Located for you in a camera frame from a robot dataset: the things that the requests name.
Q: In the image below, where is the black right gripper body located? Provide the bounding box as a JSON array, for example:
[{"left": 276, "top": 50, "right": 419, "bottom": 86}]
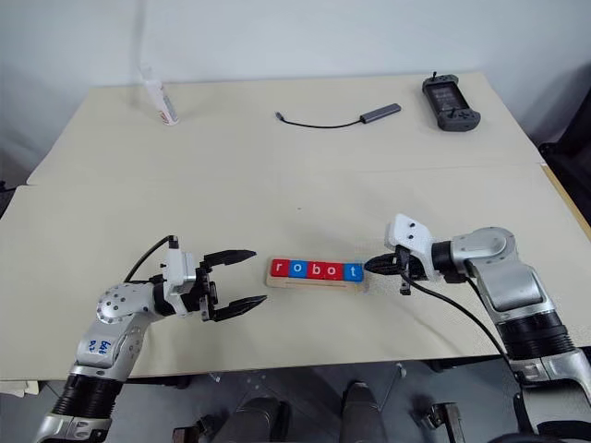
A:
[{"left": 392, "top": 245, "right": 429, "bottom": 297}]

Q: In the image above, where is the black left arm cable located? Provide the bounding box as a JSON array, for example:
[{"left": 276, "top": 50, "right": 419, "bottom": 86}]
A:
[{"left": 123, "top": 234, "right": 180, "bottom": 283}]

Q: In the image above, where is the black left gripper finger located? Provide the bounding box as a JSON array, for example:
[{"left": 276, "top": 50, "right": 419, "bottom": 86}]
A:
[
  {"left": 202, "top": 248, "right": 259, "bottom": 271},
  {"left": 213, "top": 294, "right": 270, "bottom": 323}
]

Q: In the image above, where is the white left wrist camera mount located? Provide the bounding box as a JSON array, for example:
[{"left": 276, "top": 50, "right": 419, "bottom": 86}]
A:
[{"left": 160, "top": 247, "right": 200, "bottom": 297}]

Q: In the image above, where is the rusty metal foot bracket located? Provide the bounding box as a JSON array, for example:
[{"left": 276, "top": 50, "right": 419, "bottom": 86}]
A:
[
  {"left": 172, "top": 413, "right": 232, "bottom": 443},
  {"left": 425, "top": 401, "right": 465, "bottom": 443}
]

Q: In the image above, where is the black equipment beside table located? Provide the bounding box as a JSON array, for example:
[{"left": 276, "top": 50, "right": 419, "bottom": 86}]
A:
[{"left": 537, "top": 62, "right": 591, "bottom": 195}]

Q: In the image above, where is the white squeeze tube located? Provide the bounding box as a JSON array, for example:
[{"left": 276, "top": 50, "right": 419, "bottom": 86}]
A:
[{"left": 138, "top": 64, "right": 181, "bottom": 126}]

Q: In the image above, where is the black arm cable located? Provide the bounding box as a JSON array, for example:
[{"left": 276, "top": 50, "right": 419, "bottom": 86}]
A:
[
  {"left": 123, "top": 234, "right": 180, "bottom": 283},
  {"left": 407, "top": 275, "right": 527, "bottom": 398}
]

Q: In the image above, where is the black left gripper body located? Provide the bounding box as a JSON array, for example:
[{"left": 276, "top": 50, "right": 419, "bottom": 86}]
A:
[{"left": 179, "top": 262, "right": 219, "bottom": 323}]

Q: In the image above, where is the dark grey handheld controller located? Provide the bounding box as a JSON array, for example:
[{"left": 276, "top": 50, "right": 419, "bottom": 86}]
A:
[{"left": 421, "top": 70, "right": 483, "bottom": 133}]

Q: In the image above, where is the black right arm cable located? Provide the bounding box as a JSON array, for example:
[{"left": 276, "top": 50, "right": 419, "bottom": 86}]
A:
[{"left": 407, "top": 275, "right": 527, "bottom": 398}]

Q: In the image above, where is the grey usb hub with cable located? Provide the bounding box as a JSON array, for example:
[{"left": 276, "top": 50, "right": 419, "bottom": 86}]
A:
[{"left": 274, "top": 102, "right": 403, "bottom": 129}]

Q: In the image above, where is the wooden letter tray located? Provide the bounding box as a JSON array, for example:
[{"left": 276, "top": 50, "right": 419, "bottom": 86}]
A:
[{"left": 264, "top": 257, "right": 367, "bottom": 293}]

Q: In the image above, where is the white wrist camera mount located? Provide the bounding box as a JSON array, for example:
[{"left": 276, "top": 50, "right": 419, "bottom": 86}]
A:
[
  {"left": 383, "top": 212, "right": 445, "bottom": 281},
  {"left": 160, "top": 247, "right": 200, "bottom": 297}
]

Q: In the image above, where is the dark rounded shape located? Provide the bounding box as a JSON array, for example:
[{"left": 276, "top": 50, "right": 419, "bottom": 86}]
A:
[
  {"left": 341, "top": 379, "right": 390, "bottom": 443},
  {"left": 233, "top": 397, "right": 293, "bottom": 443}
]

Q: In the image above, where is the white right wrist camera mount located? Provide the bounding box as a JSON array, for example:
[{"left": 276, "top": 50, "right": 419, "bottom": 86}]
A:
[{"left": 383, "top": 212, "right": 445, "bottom": 281}]

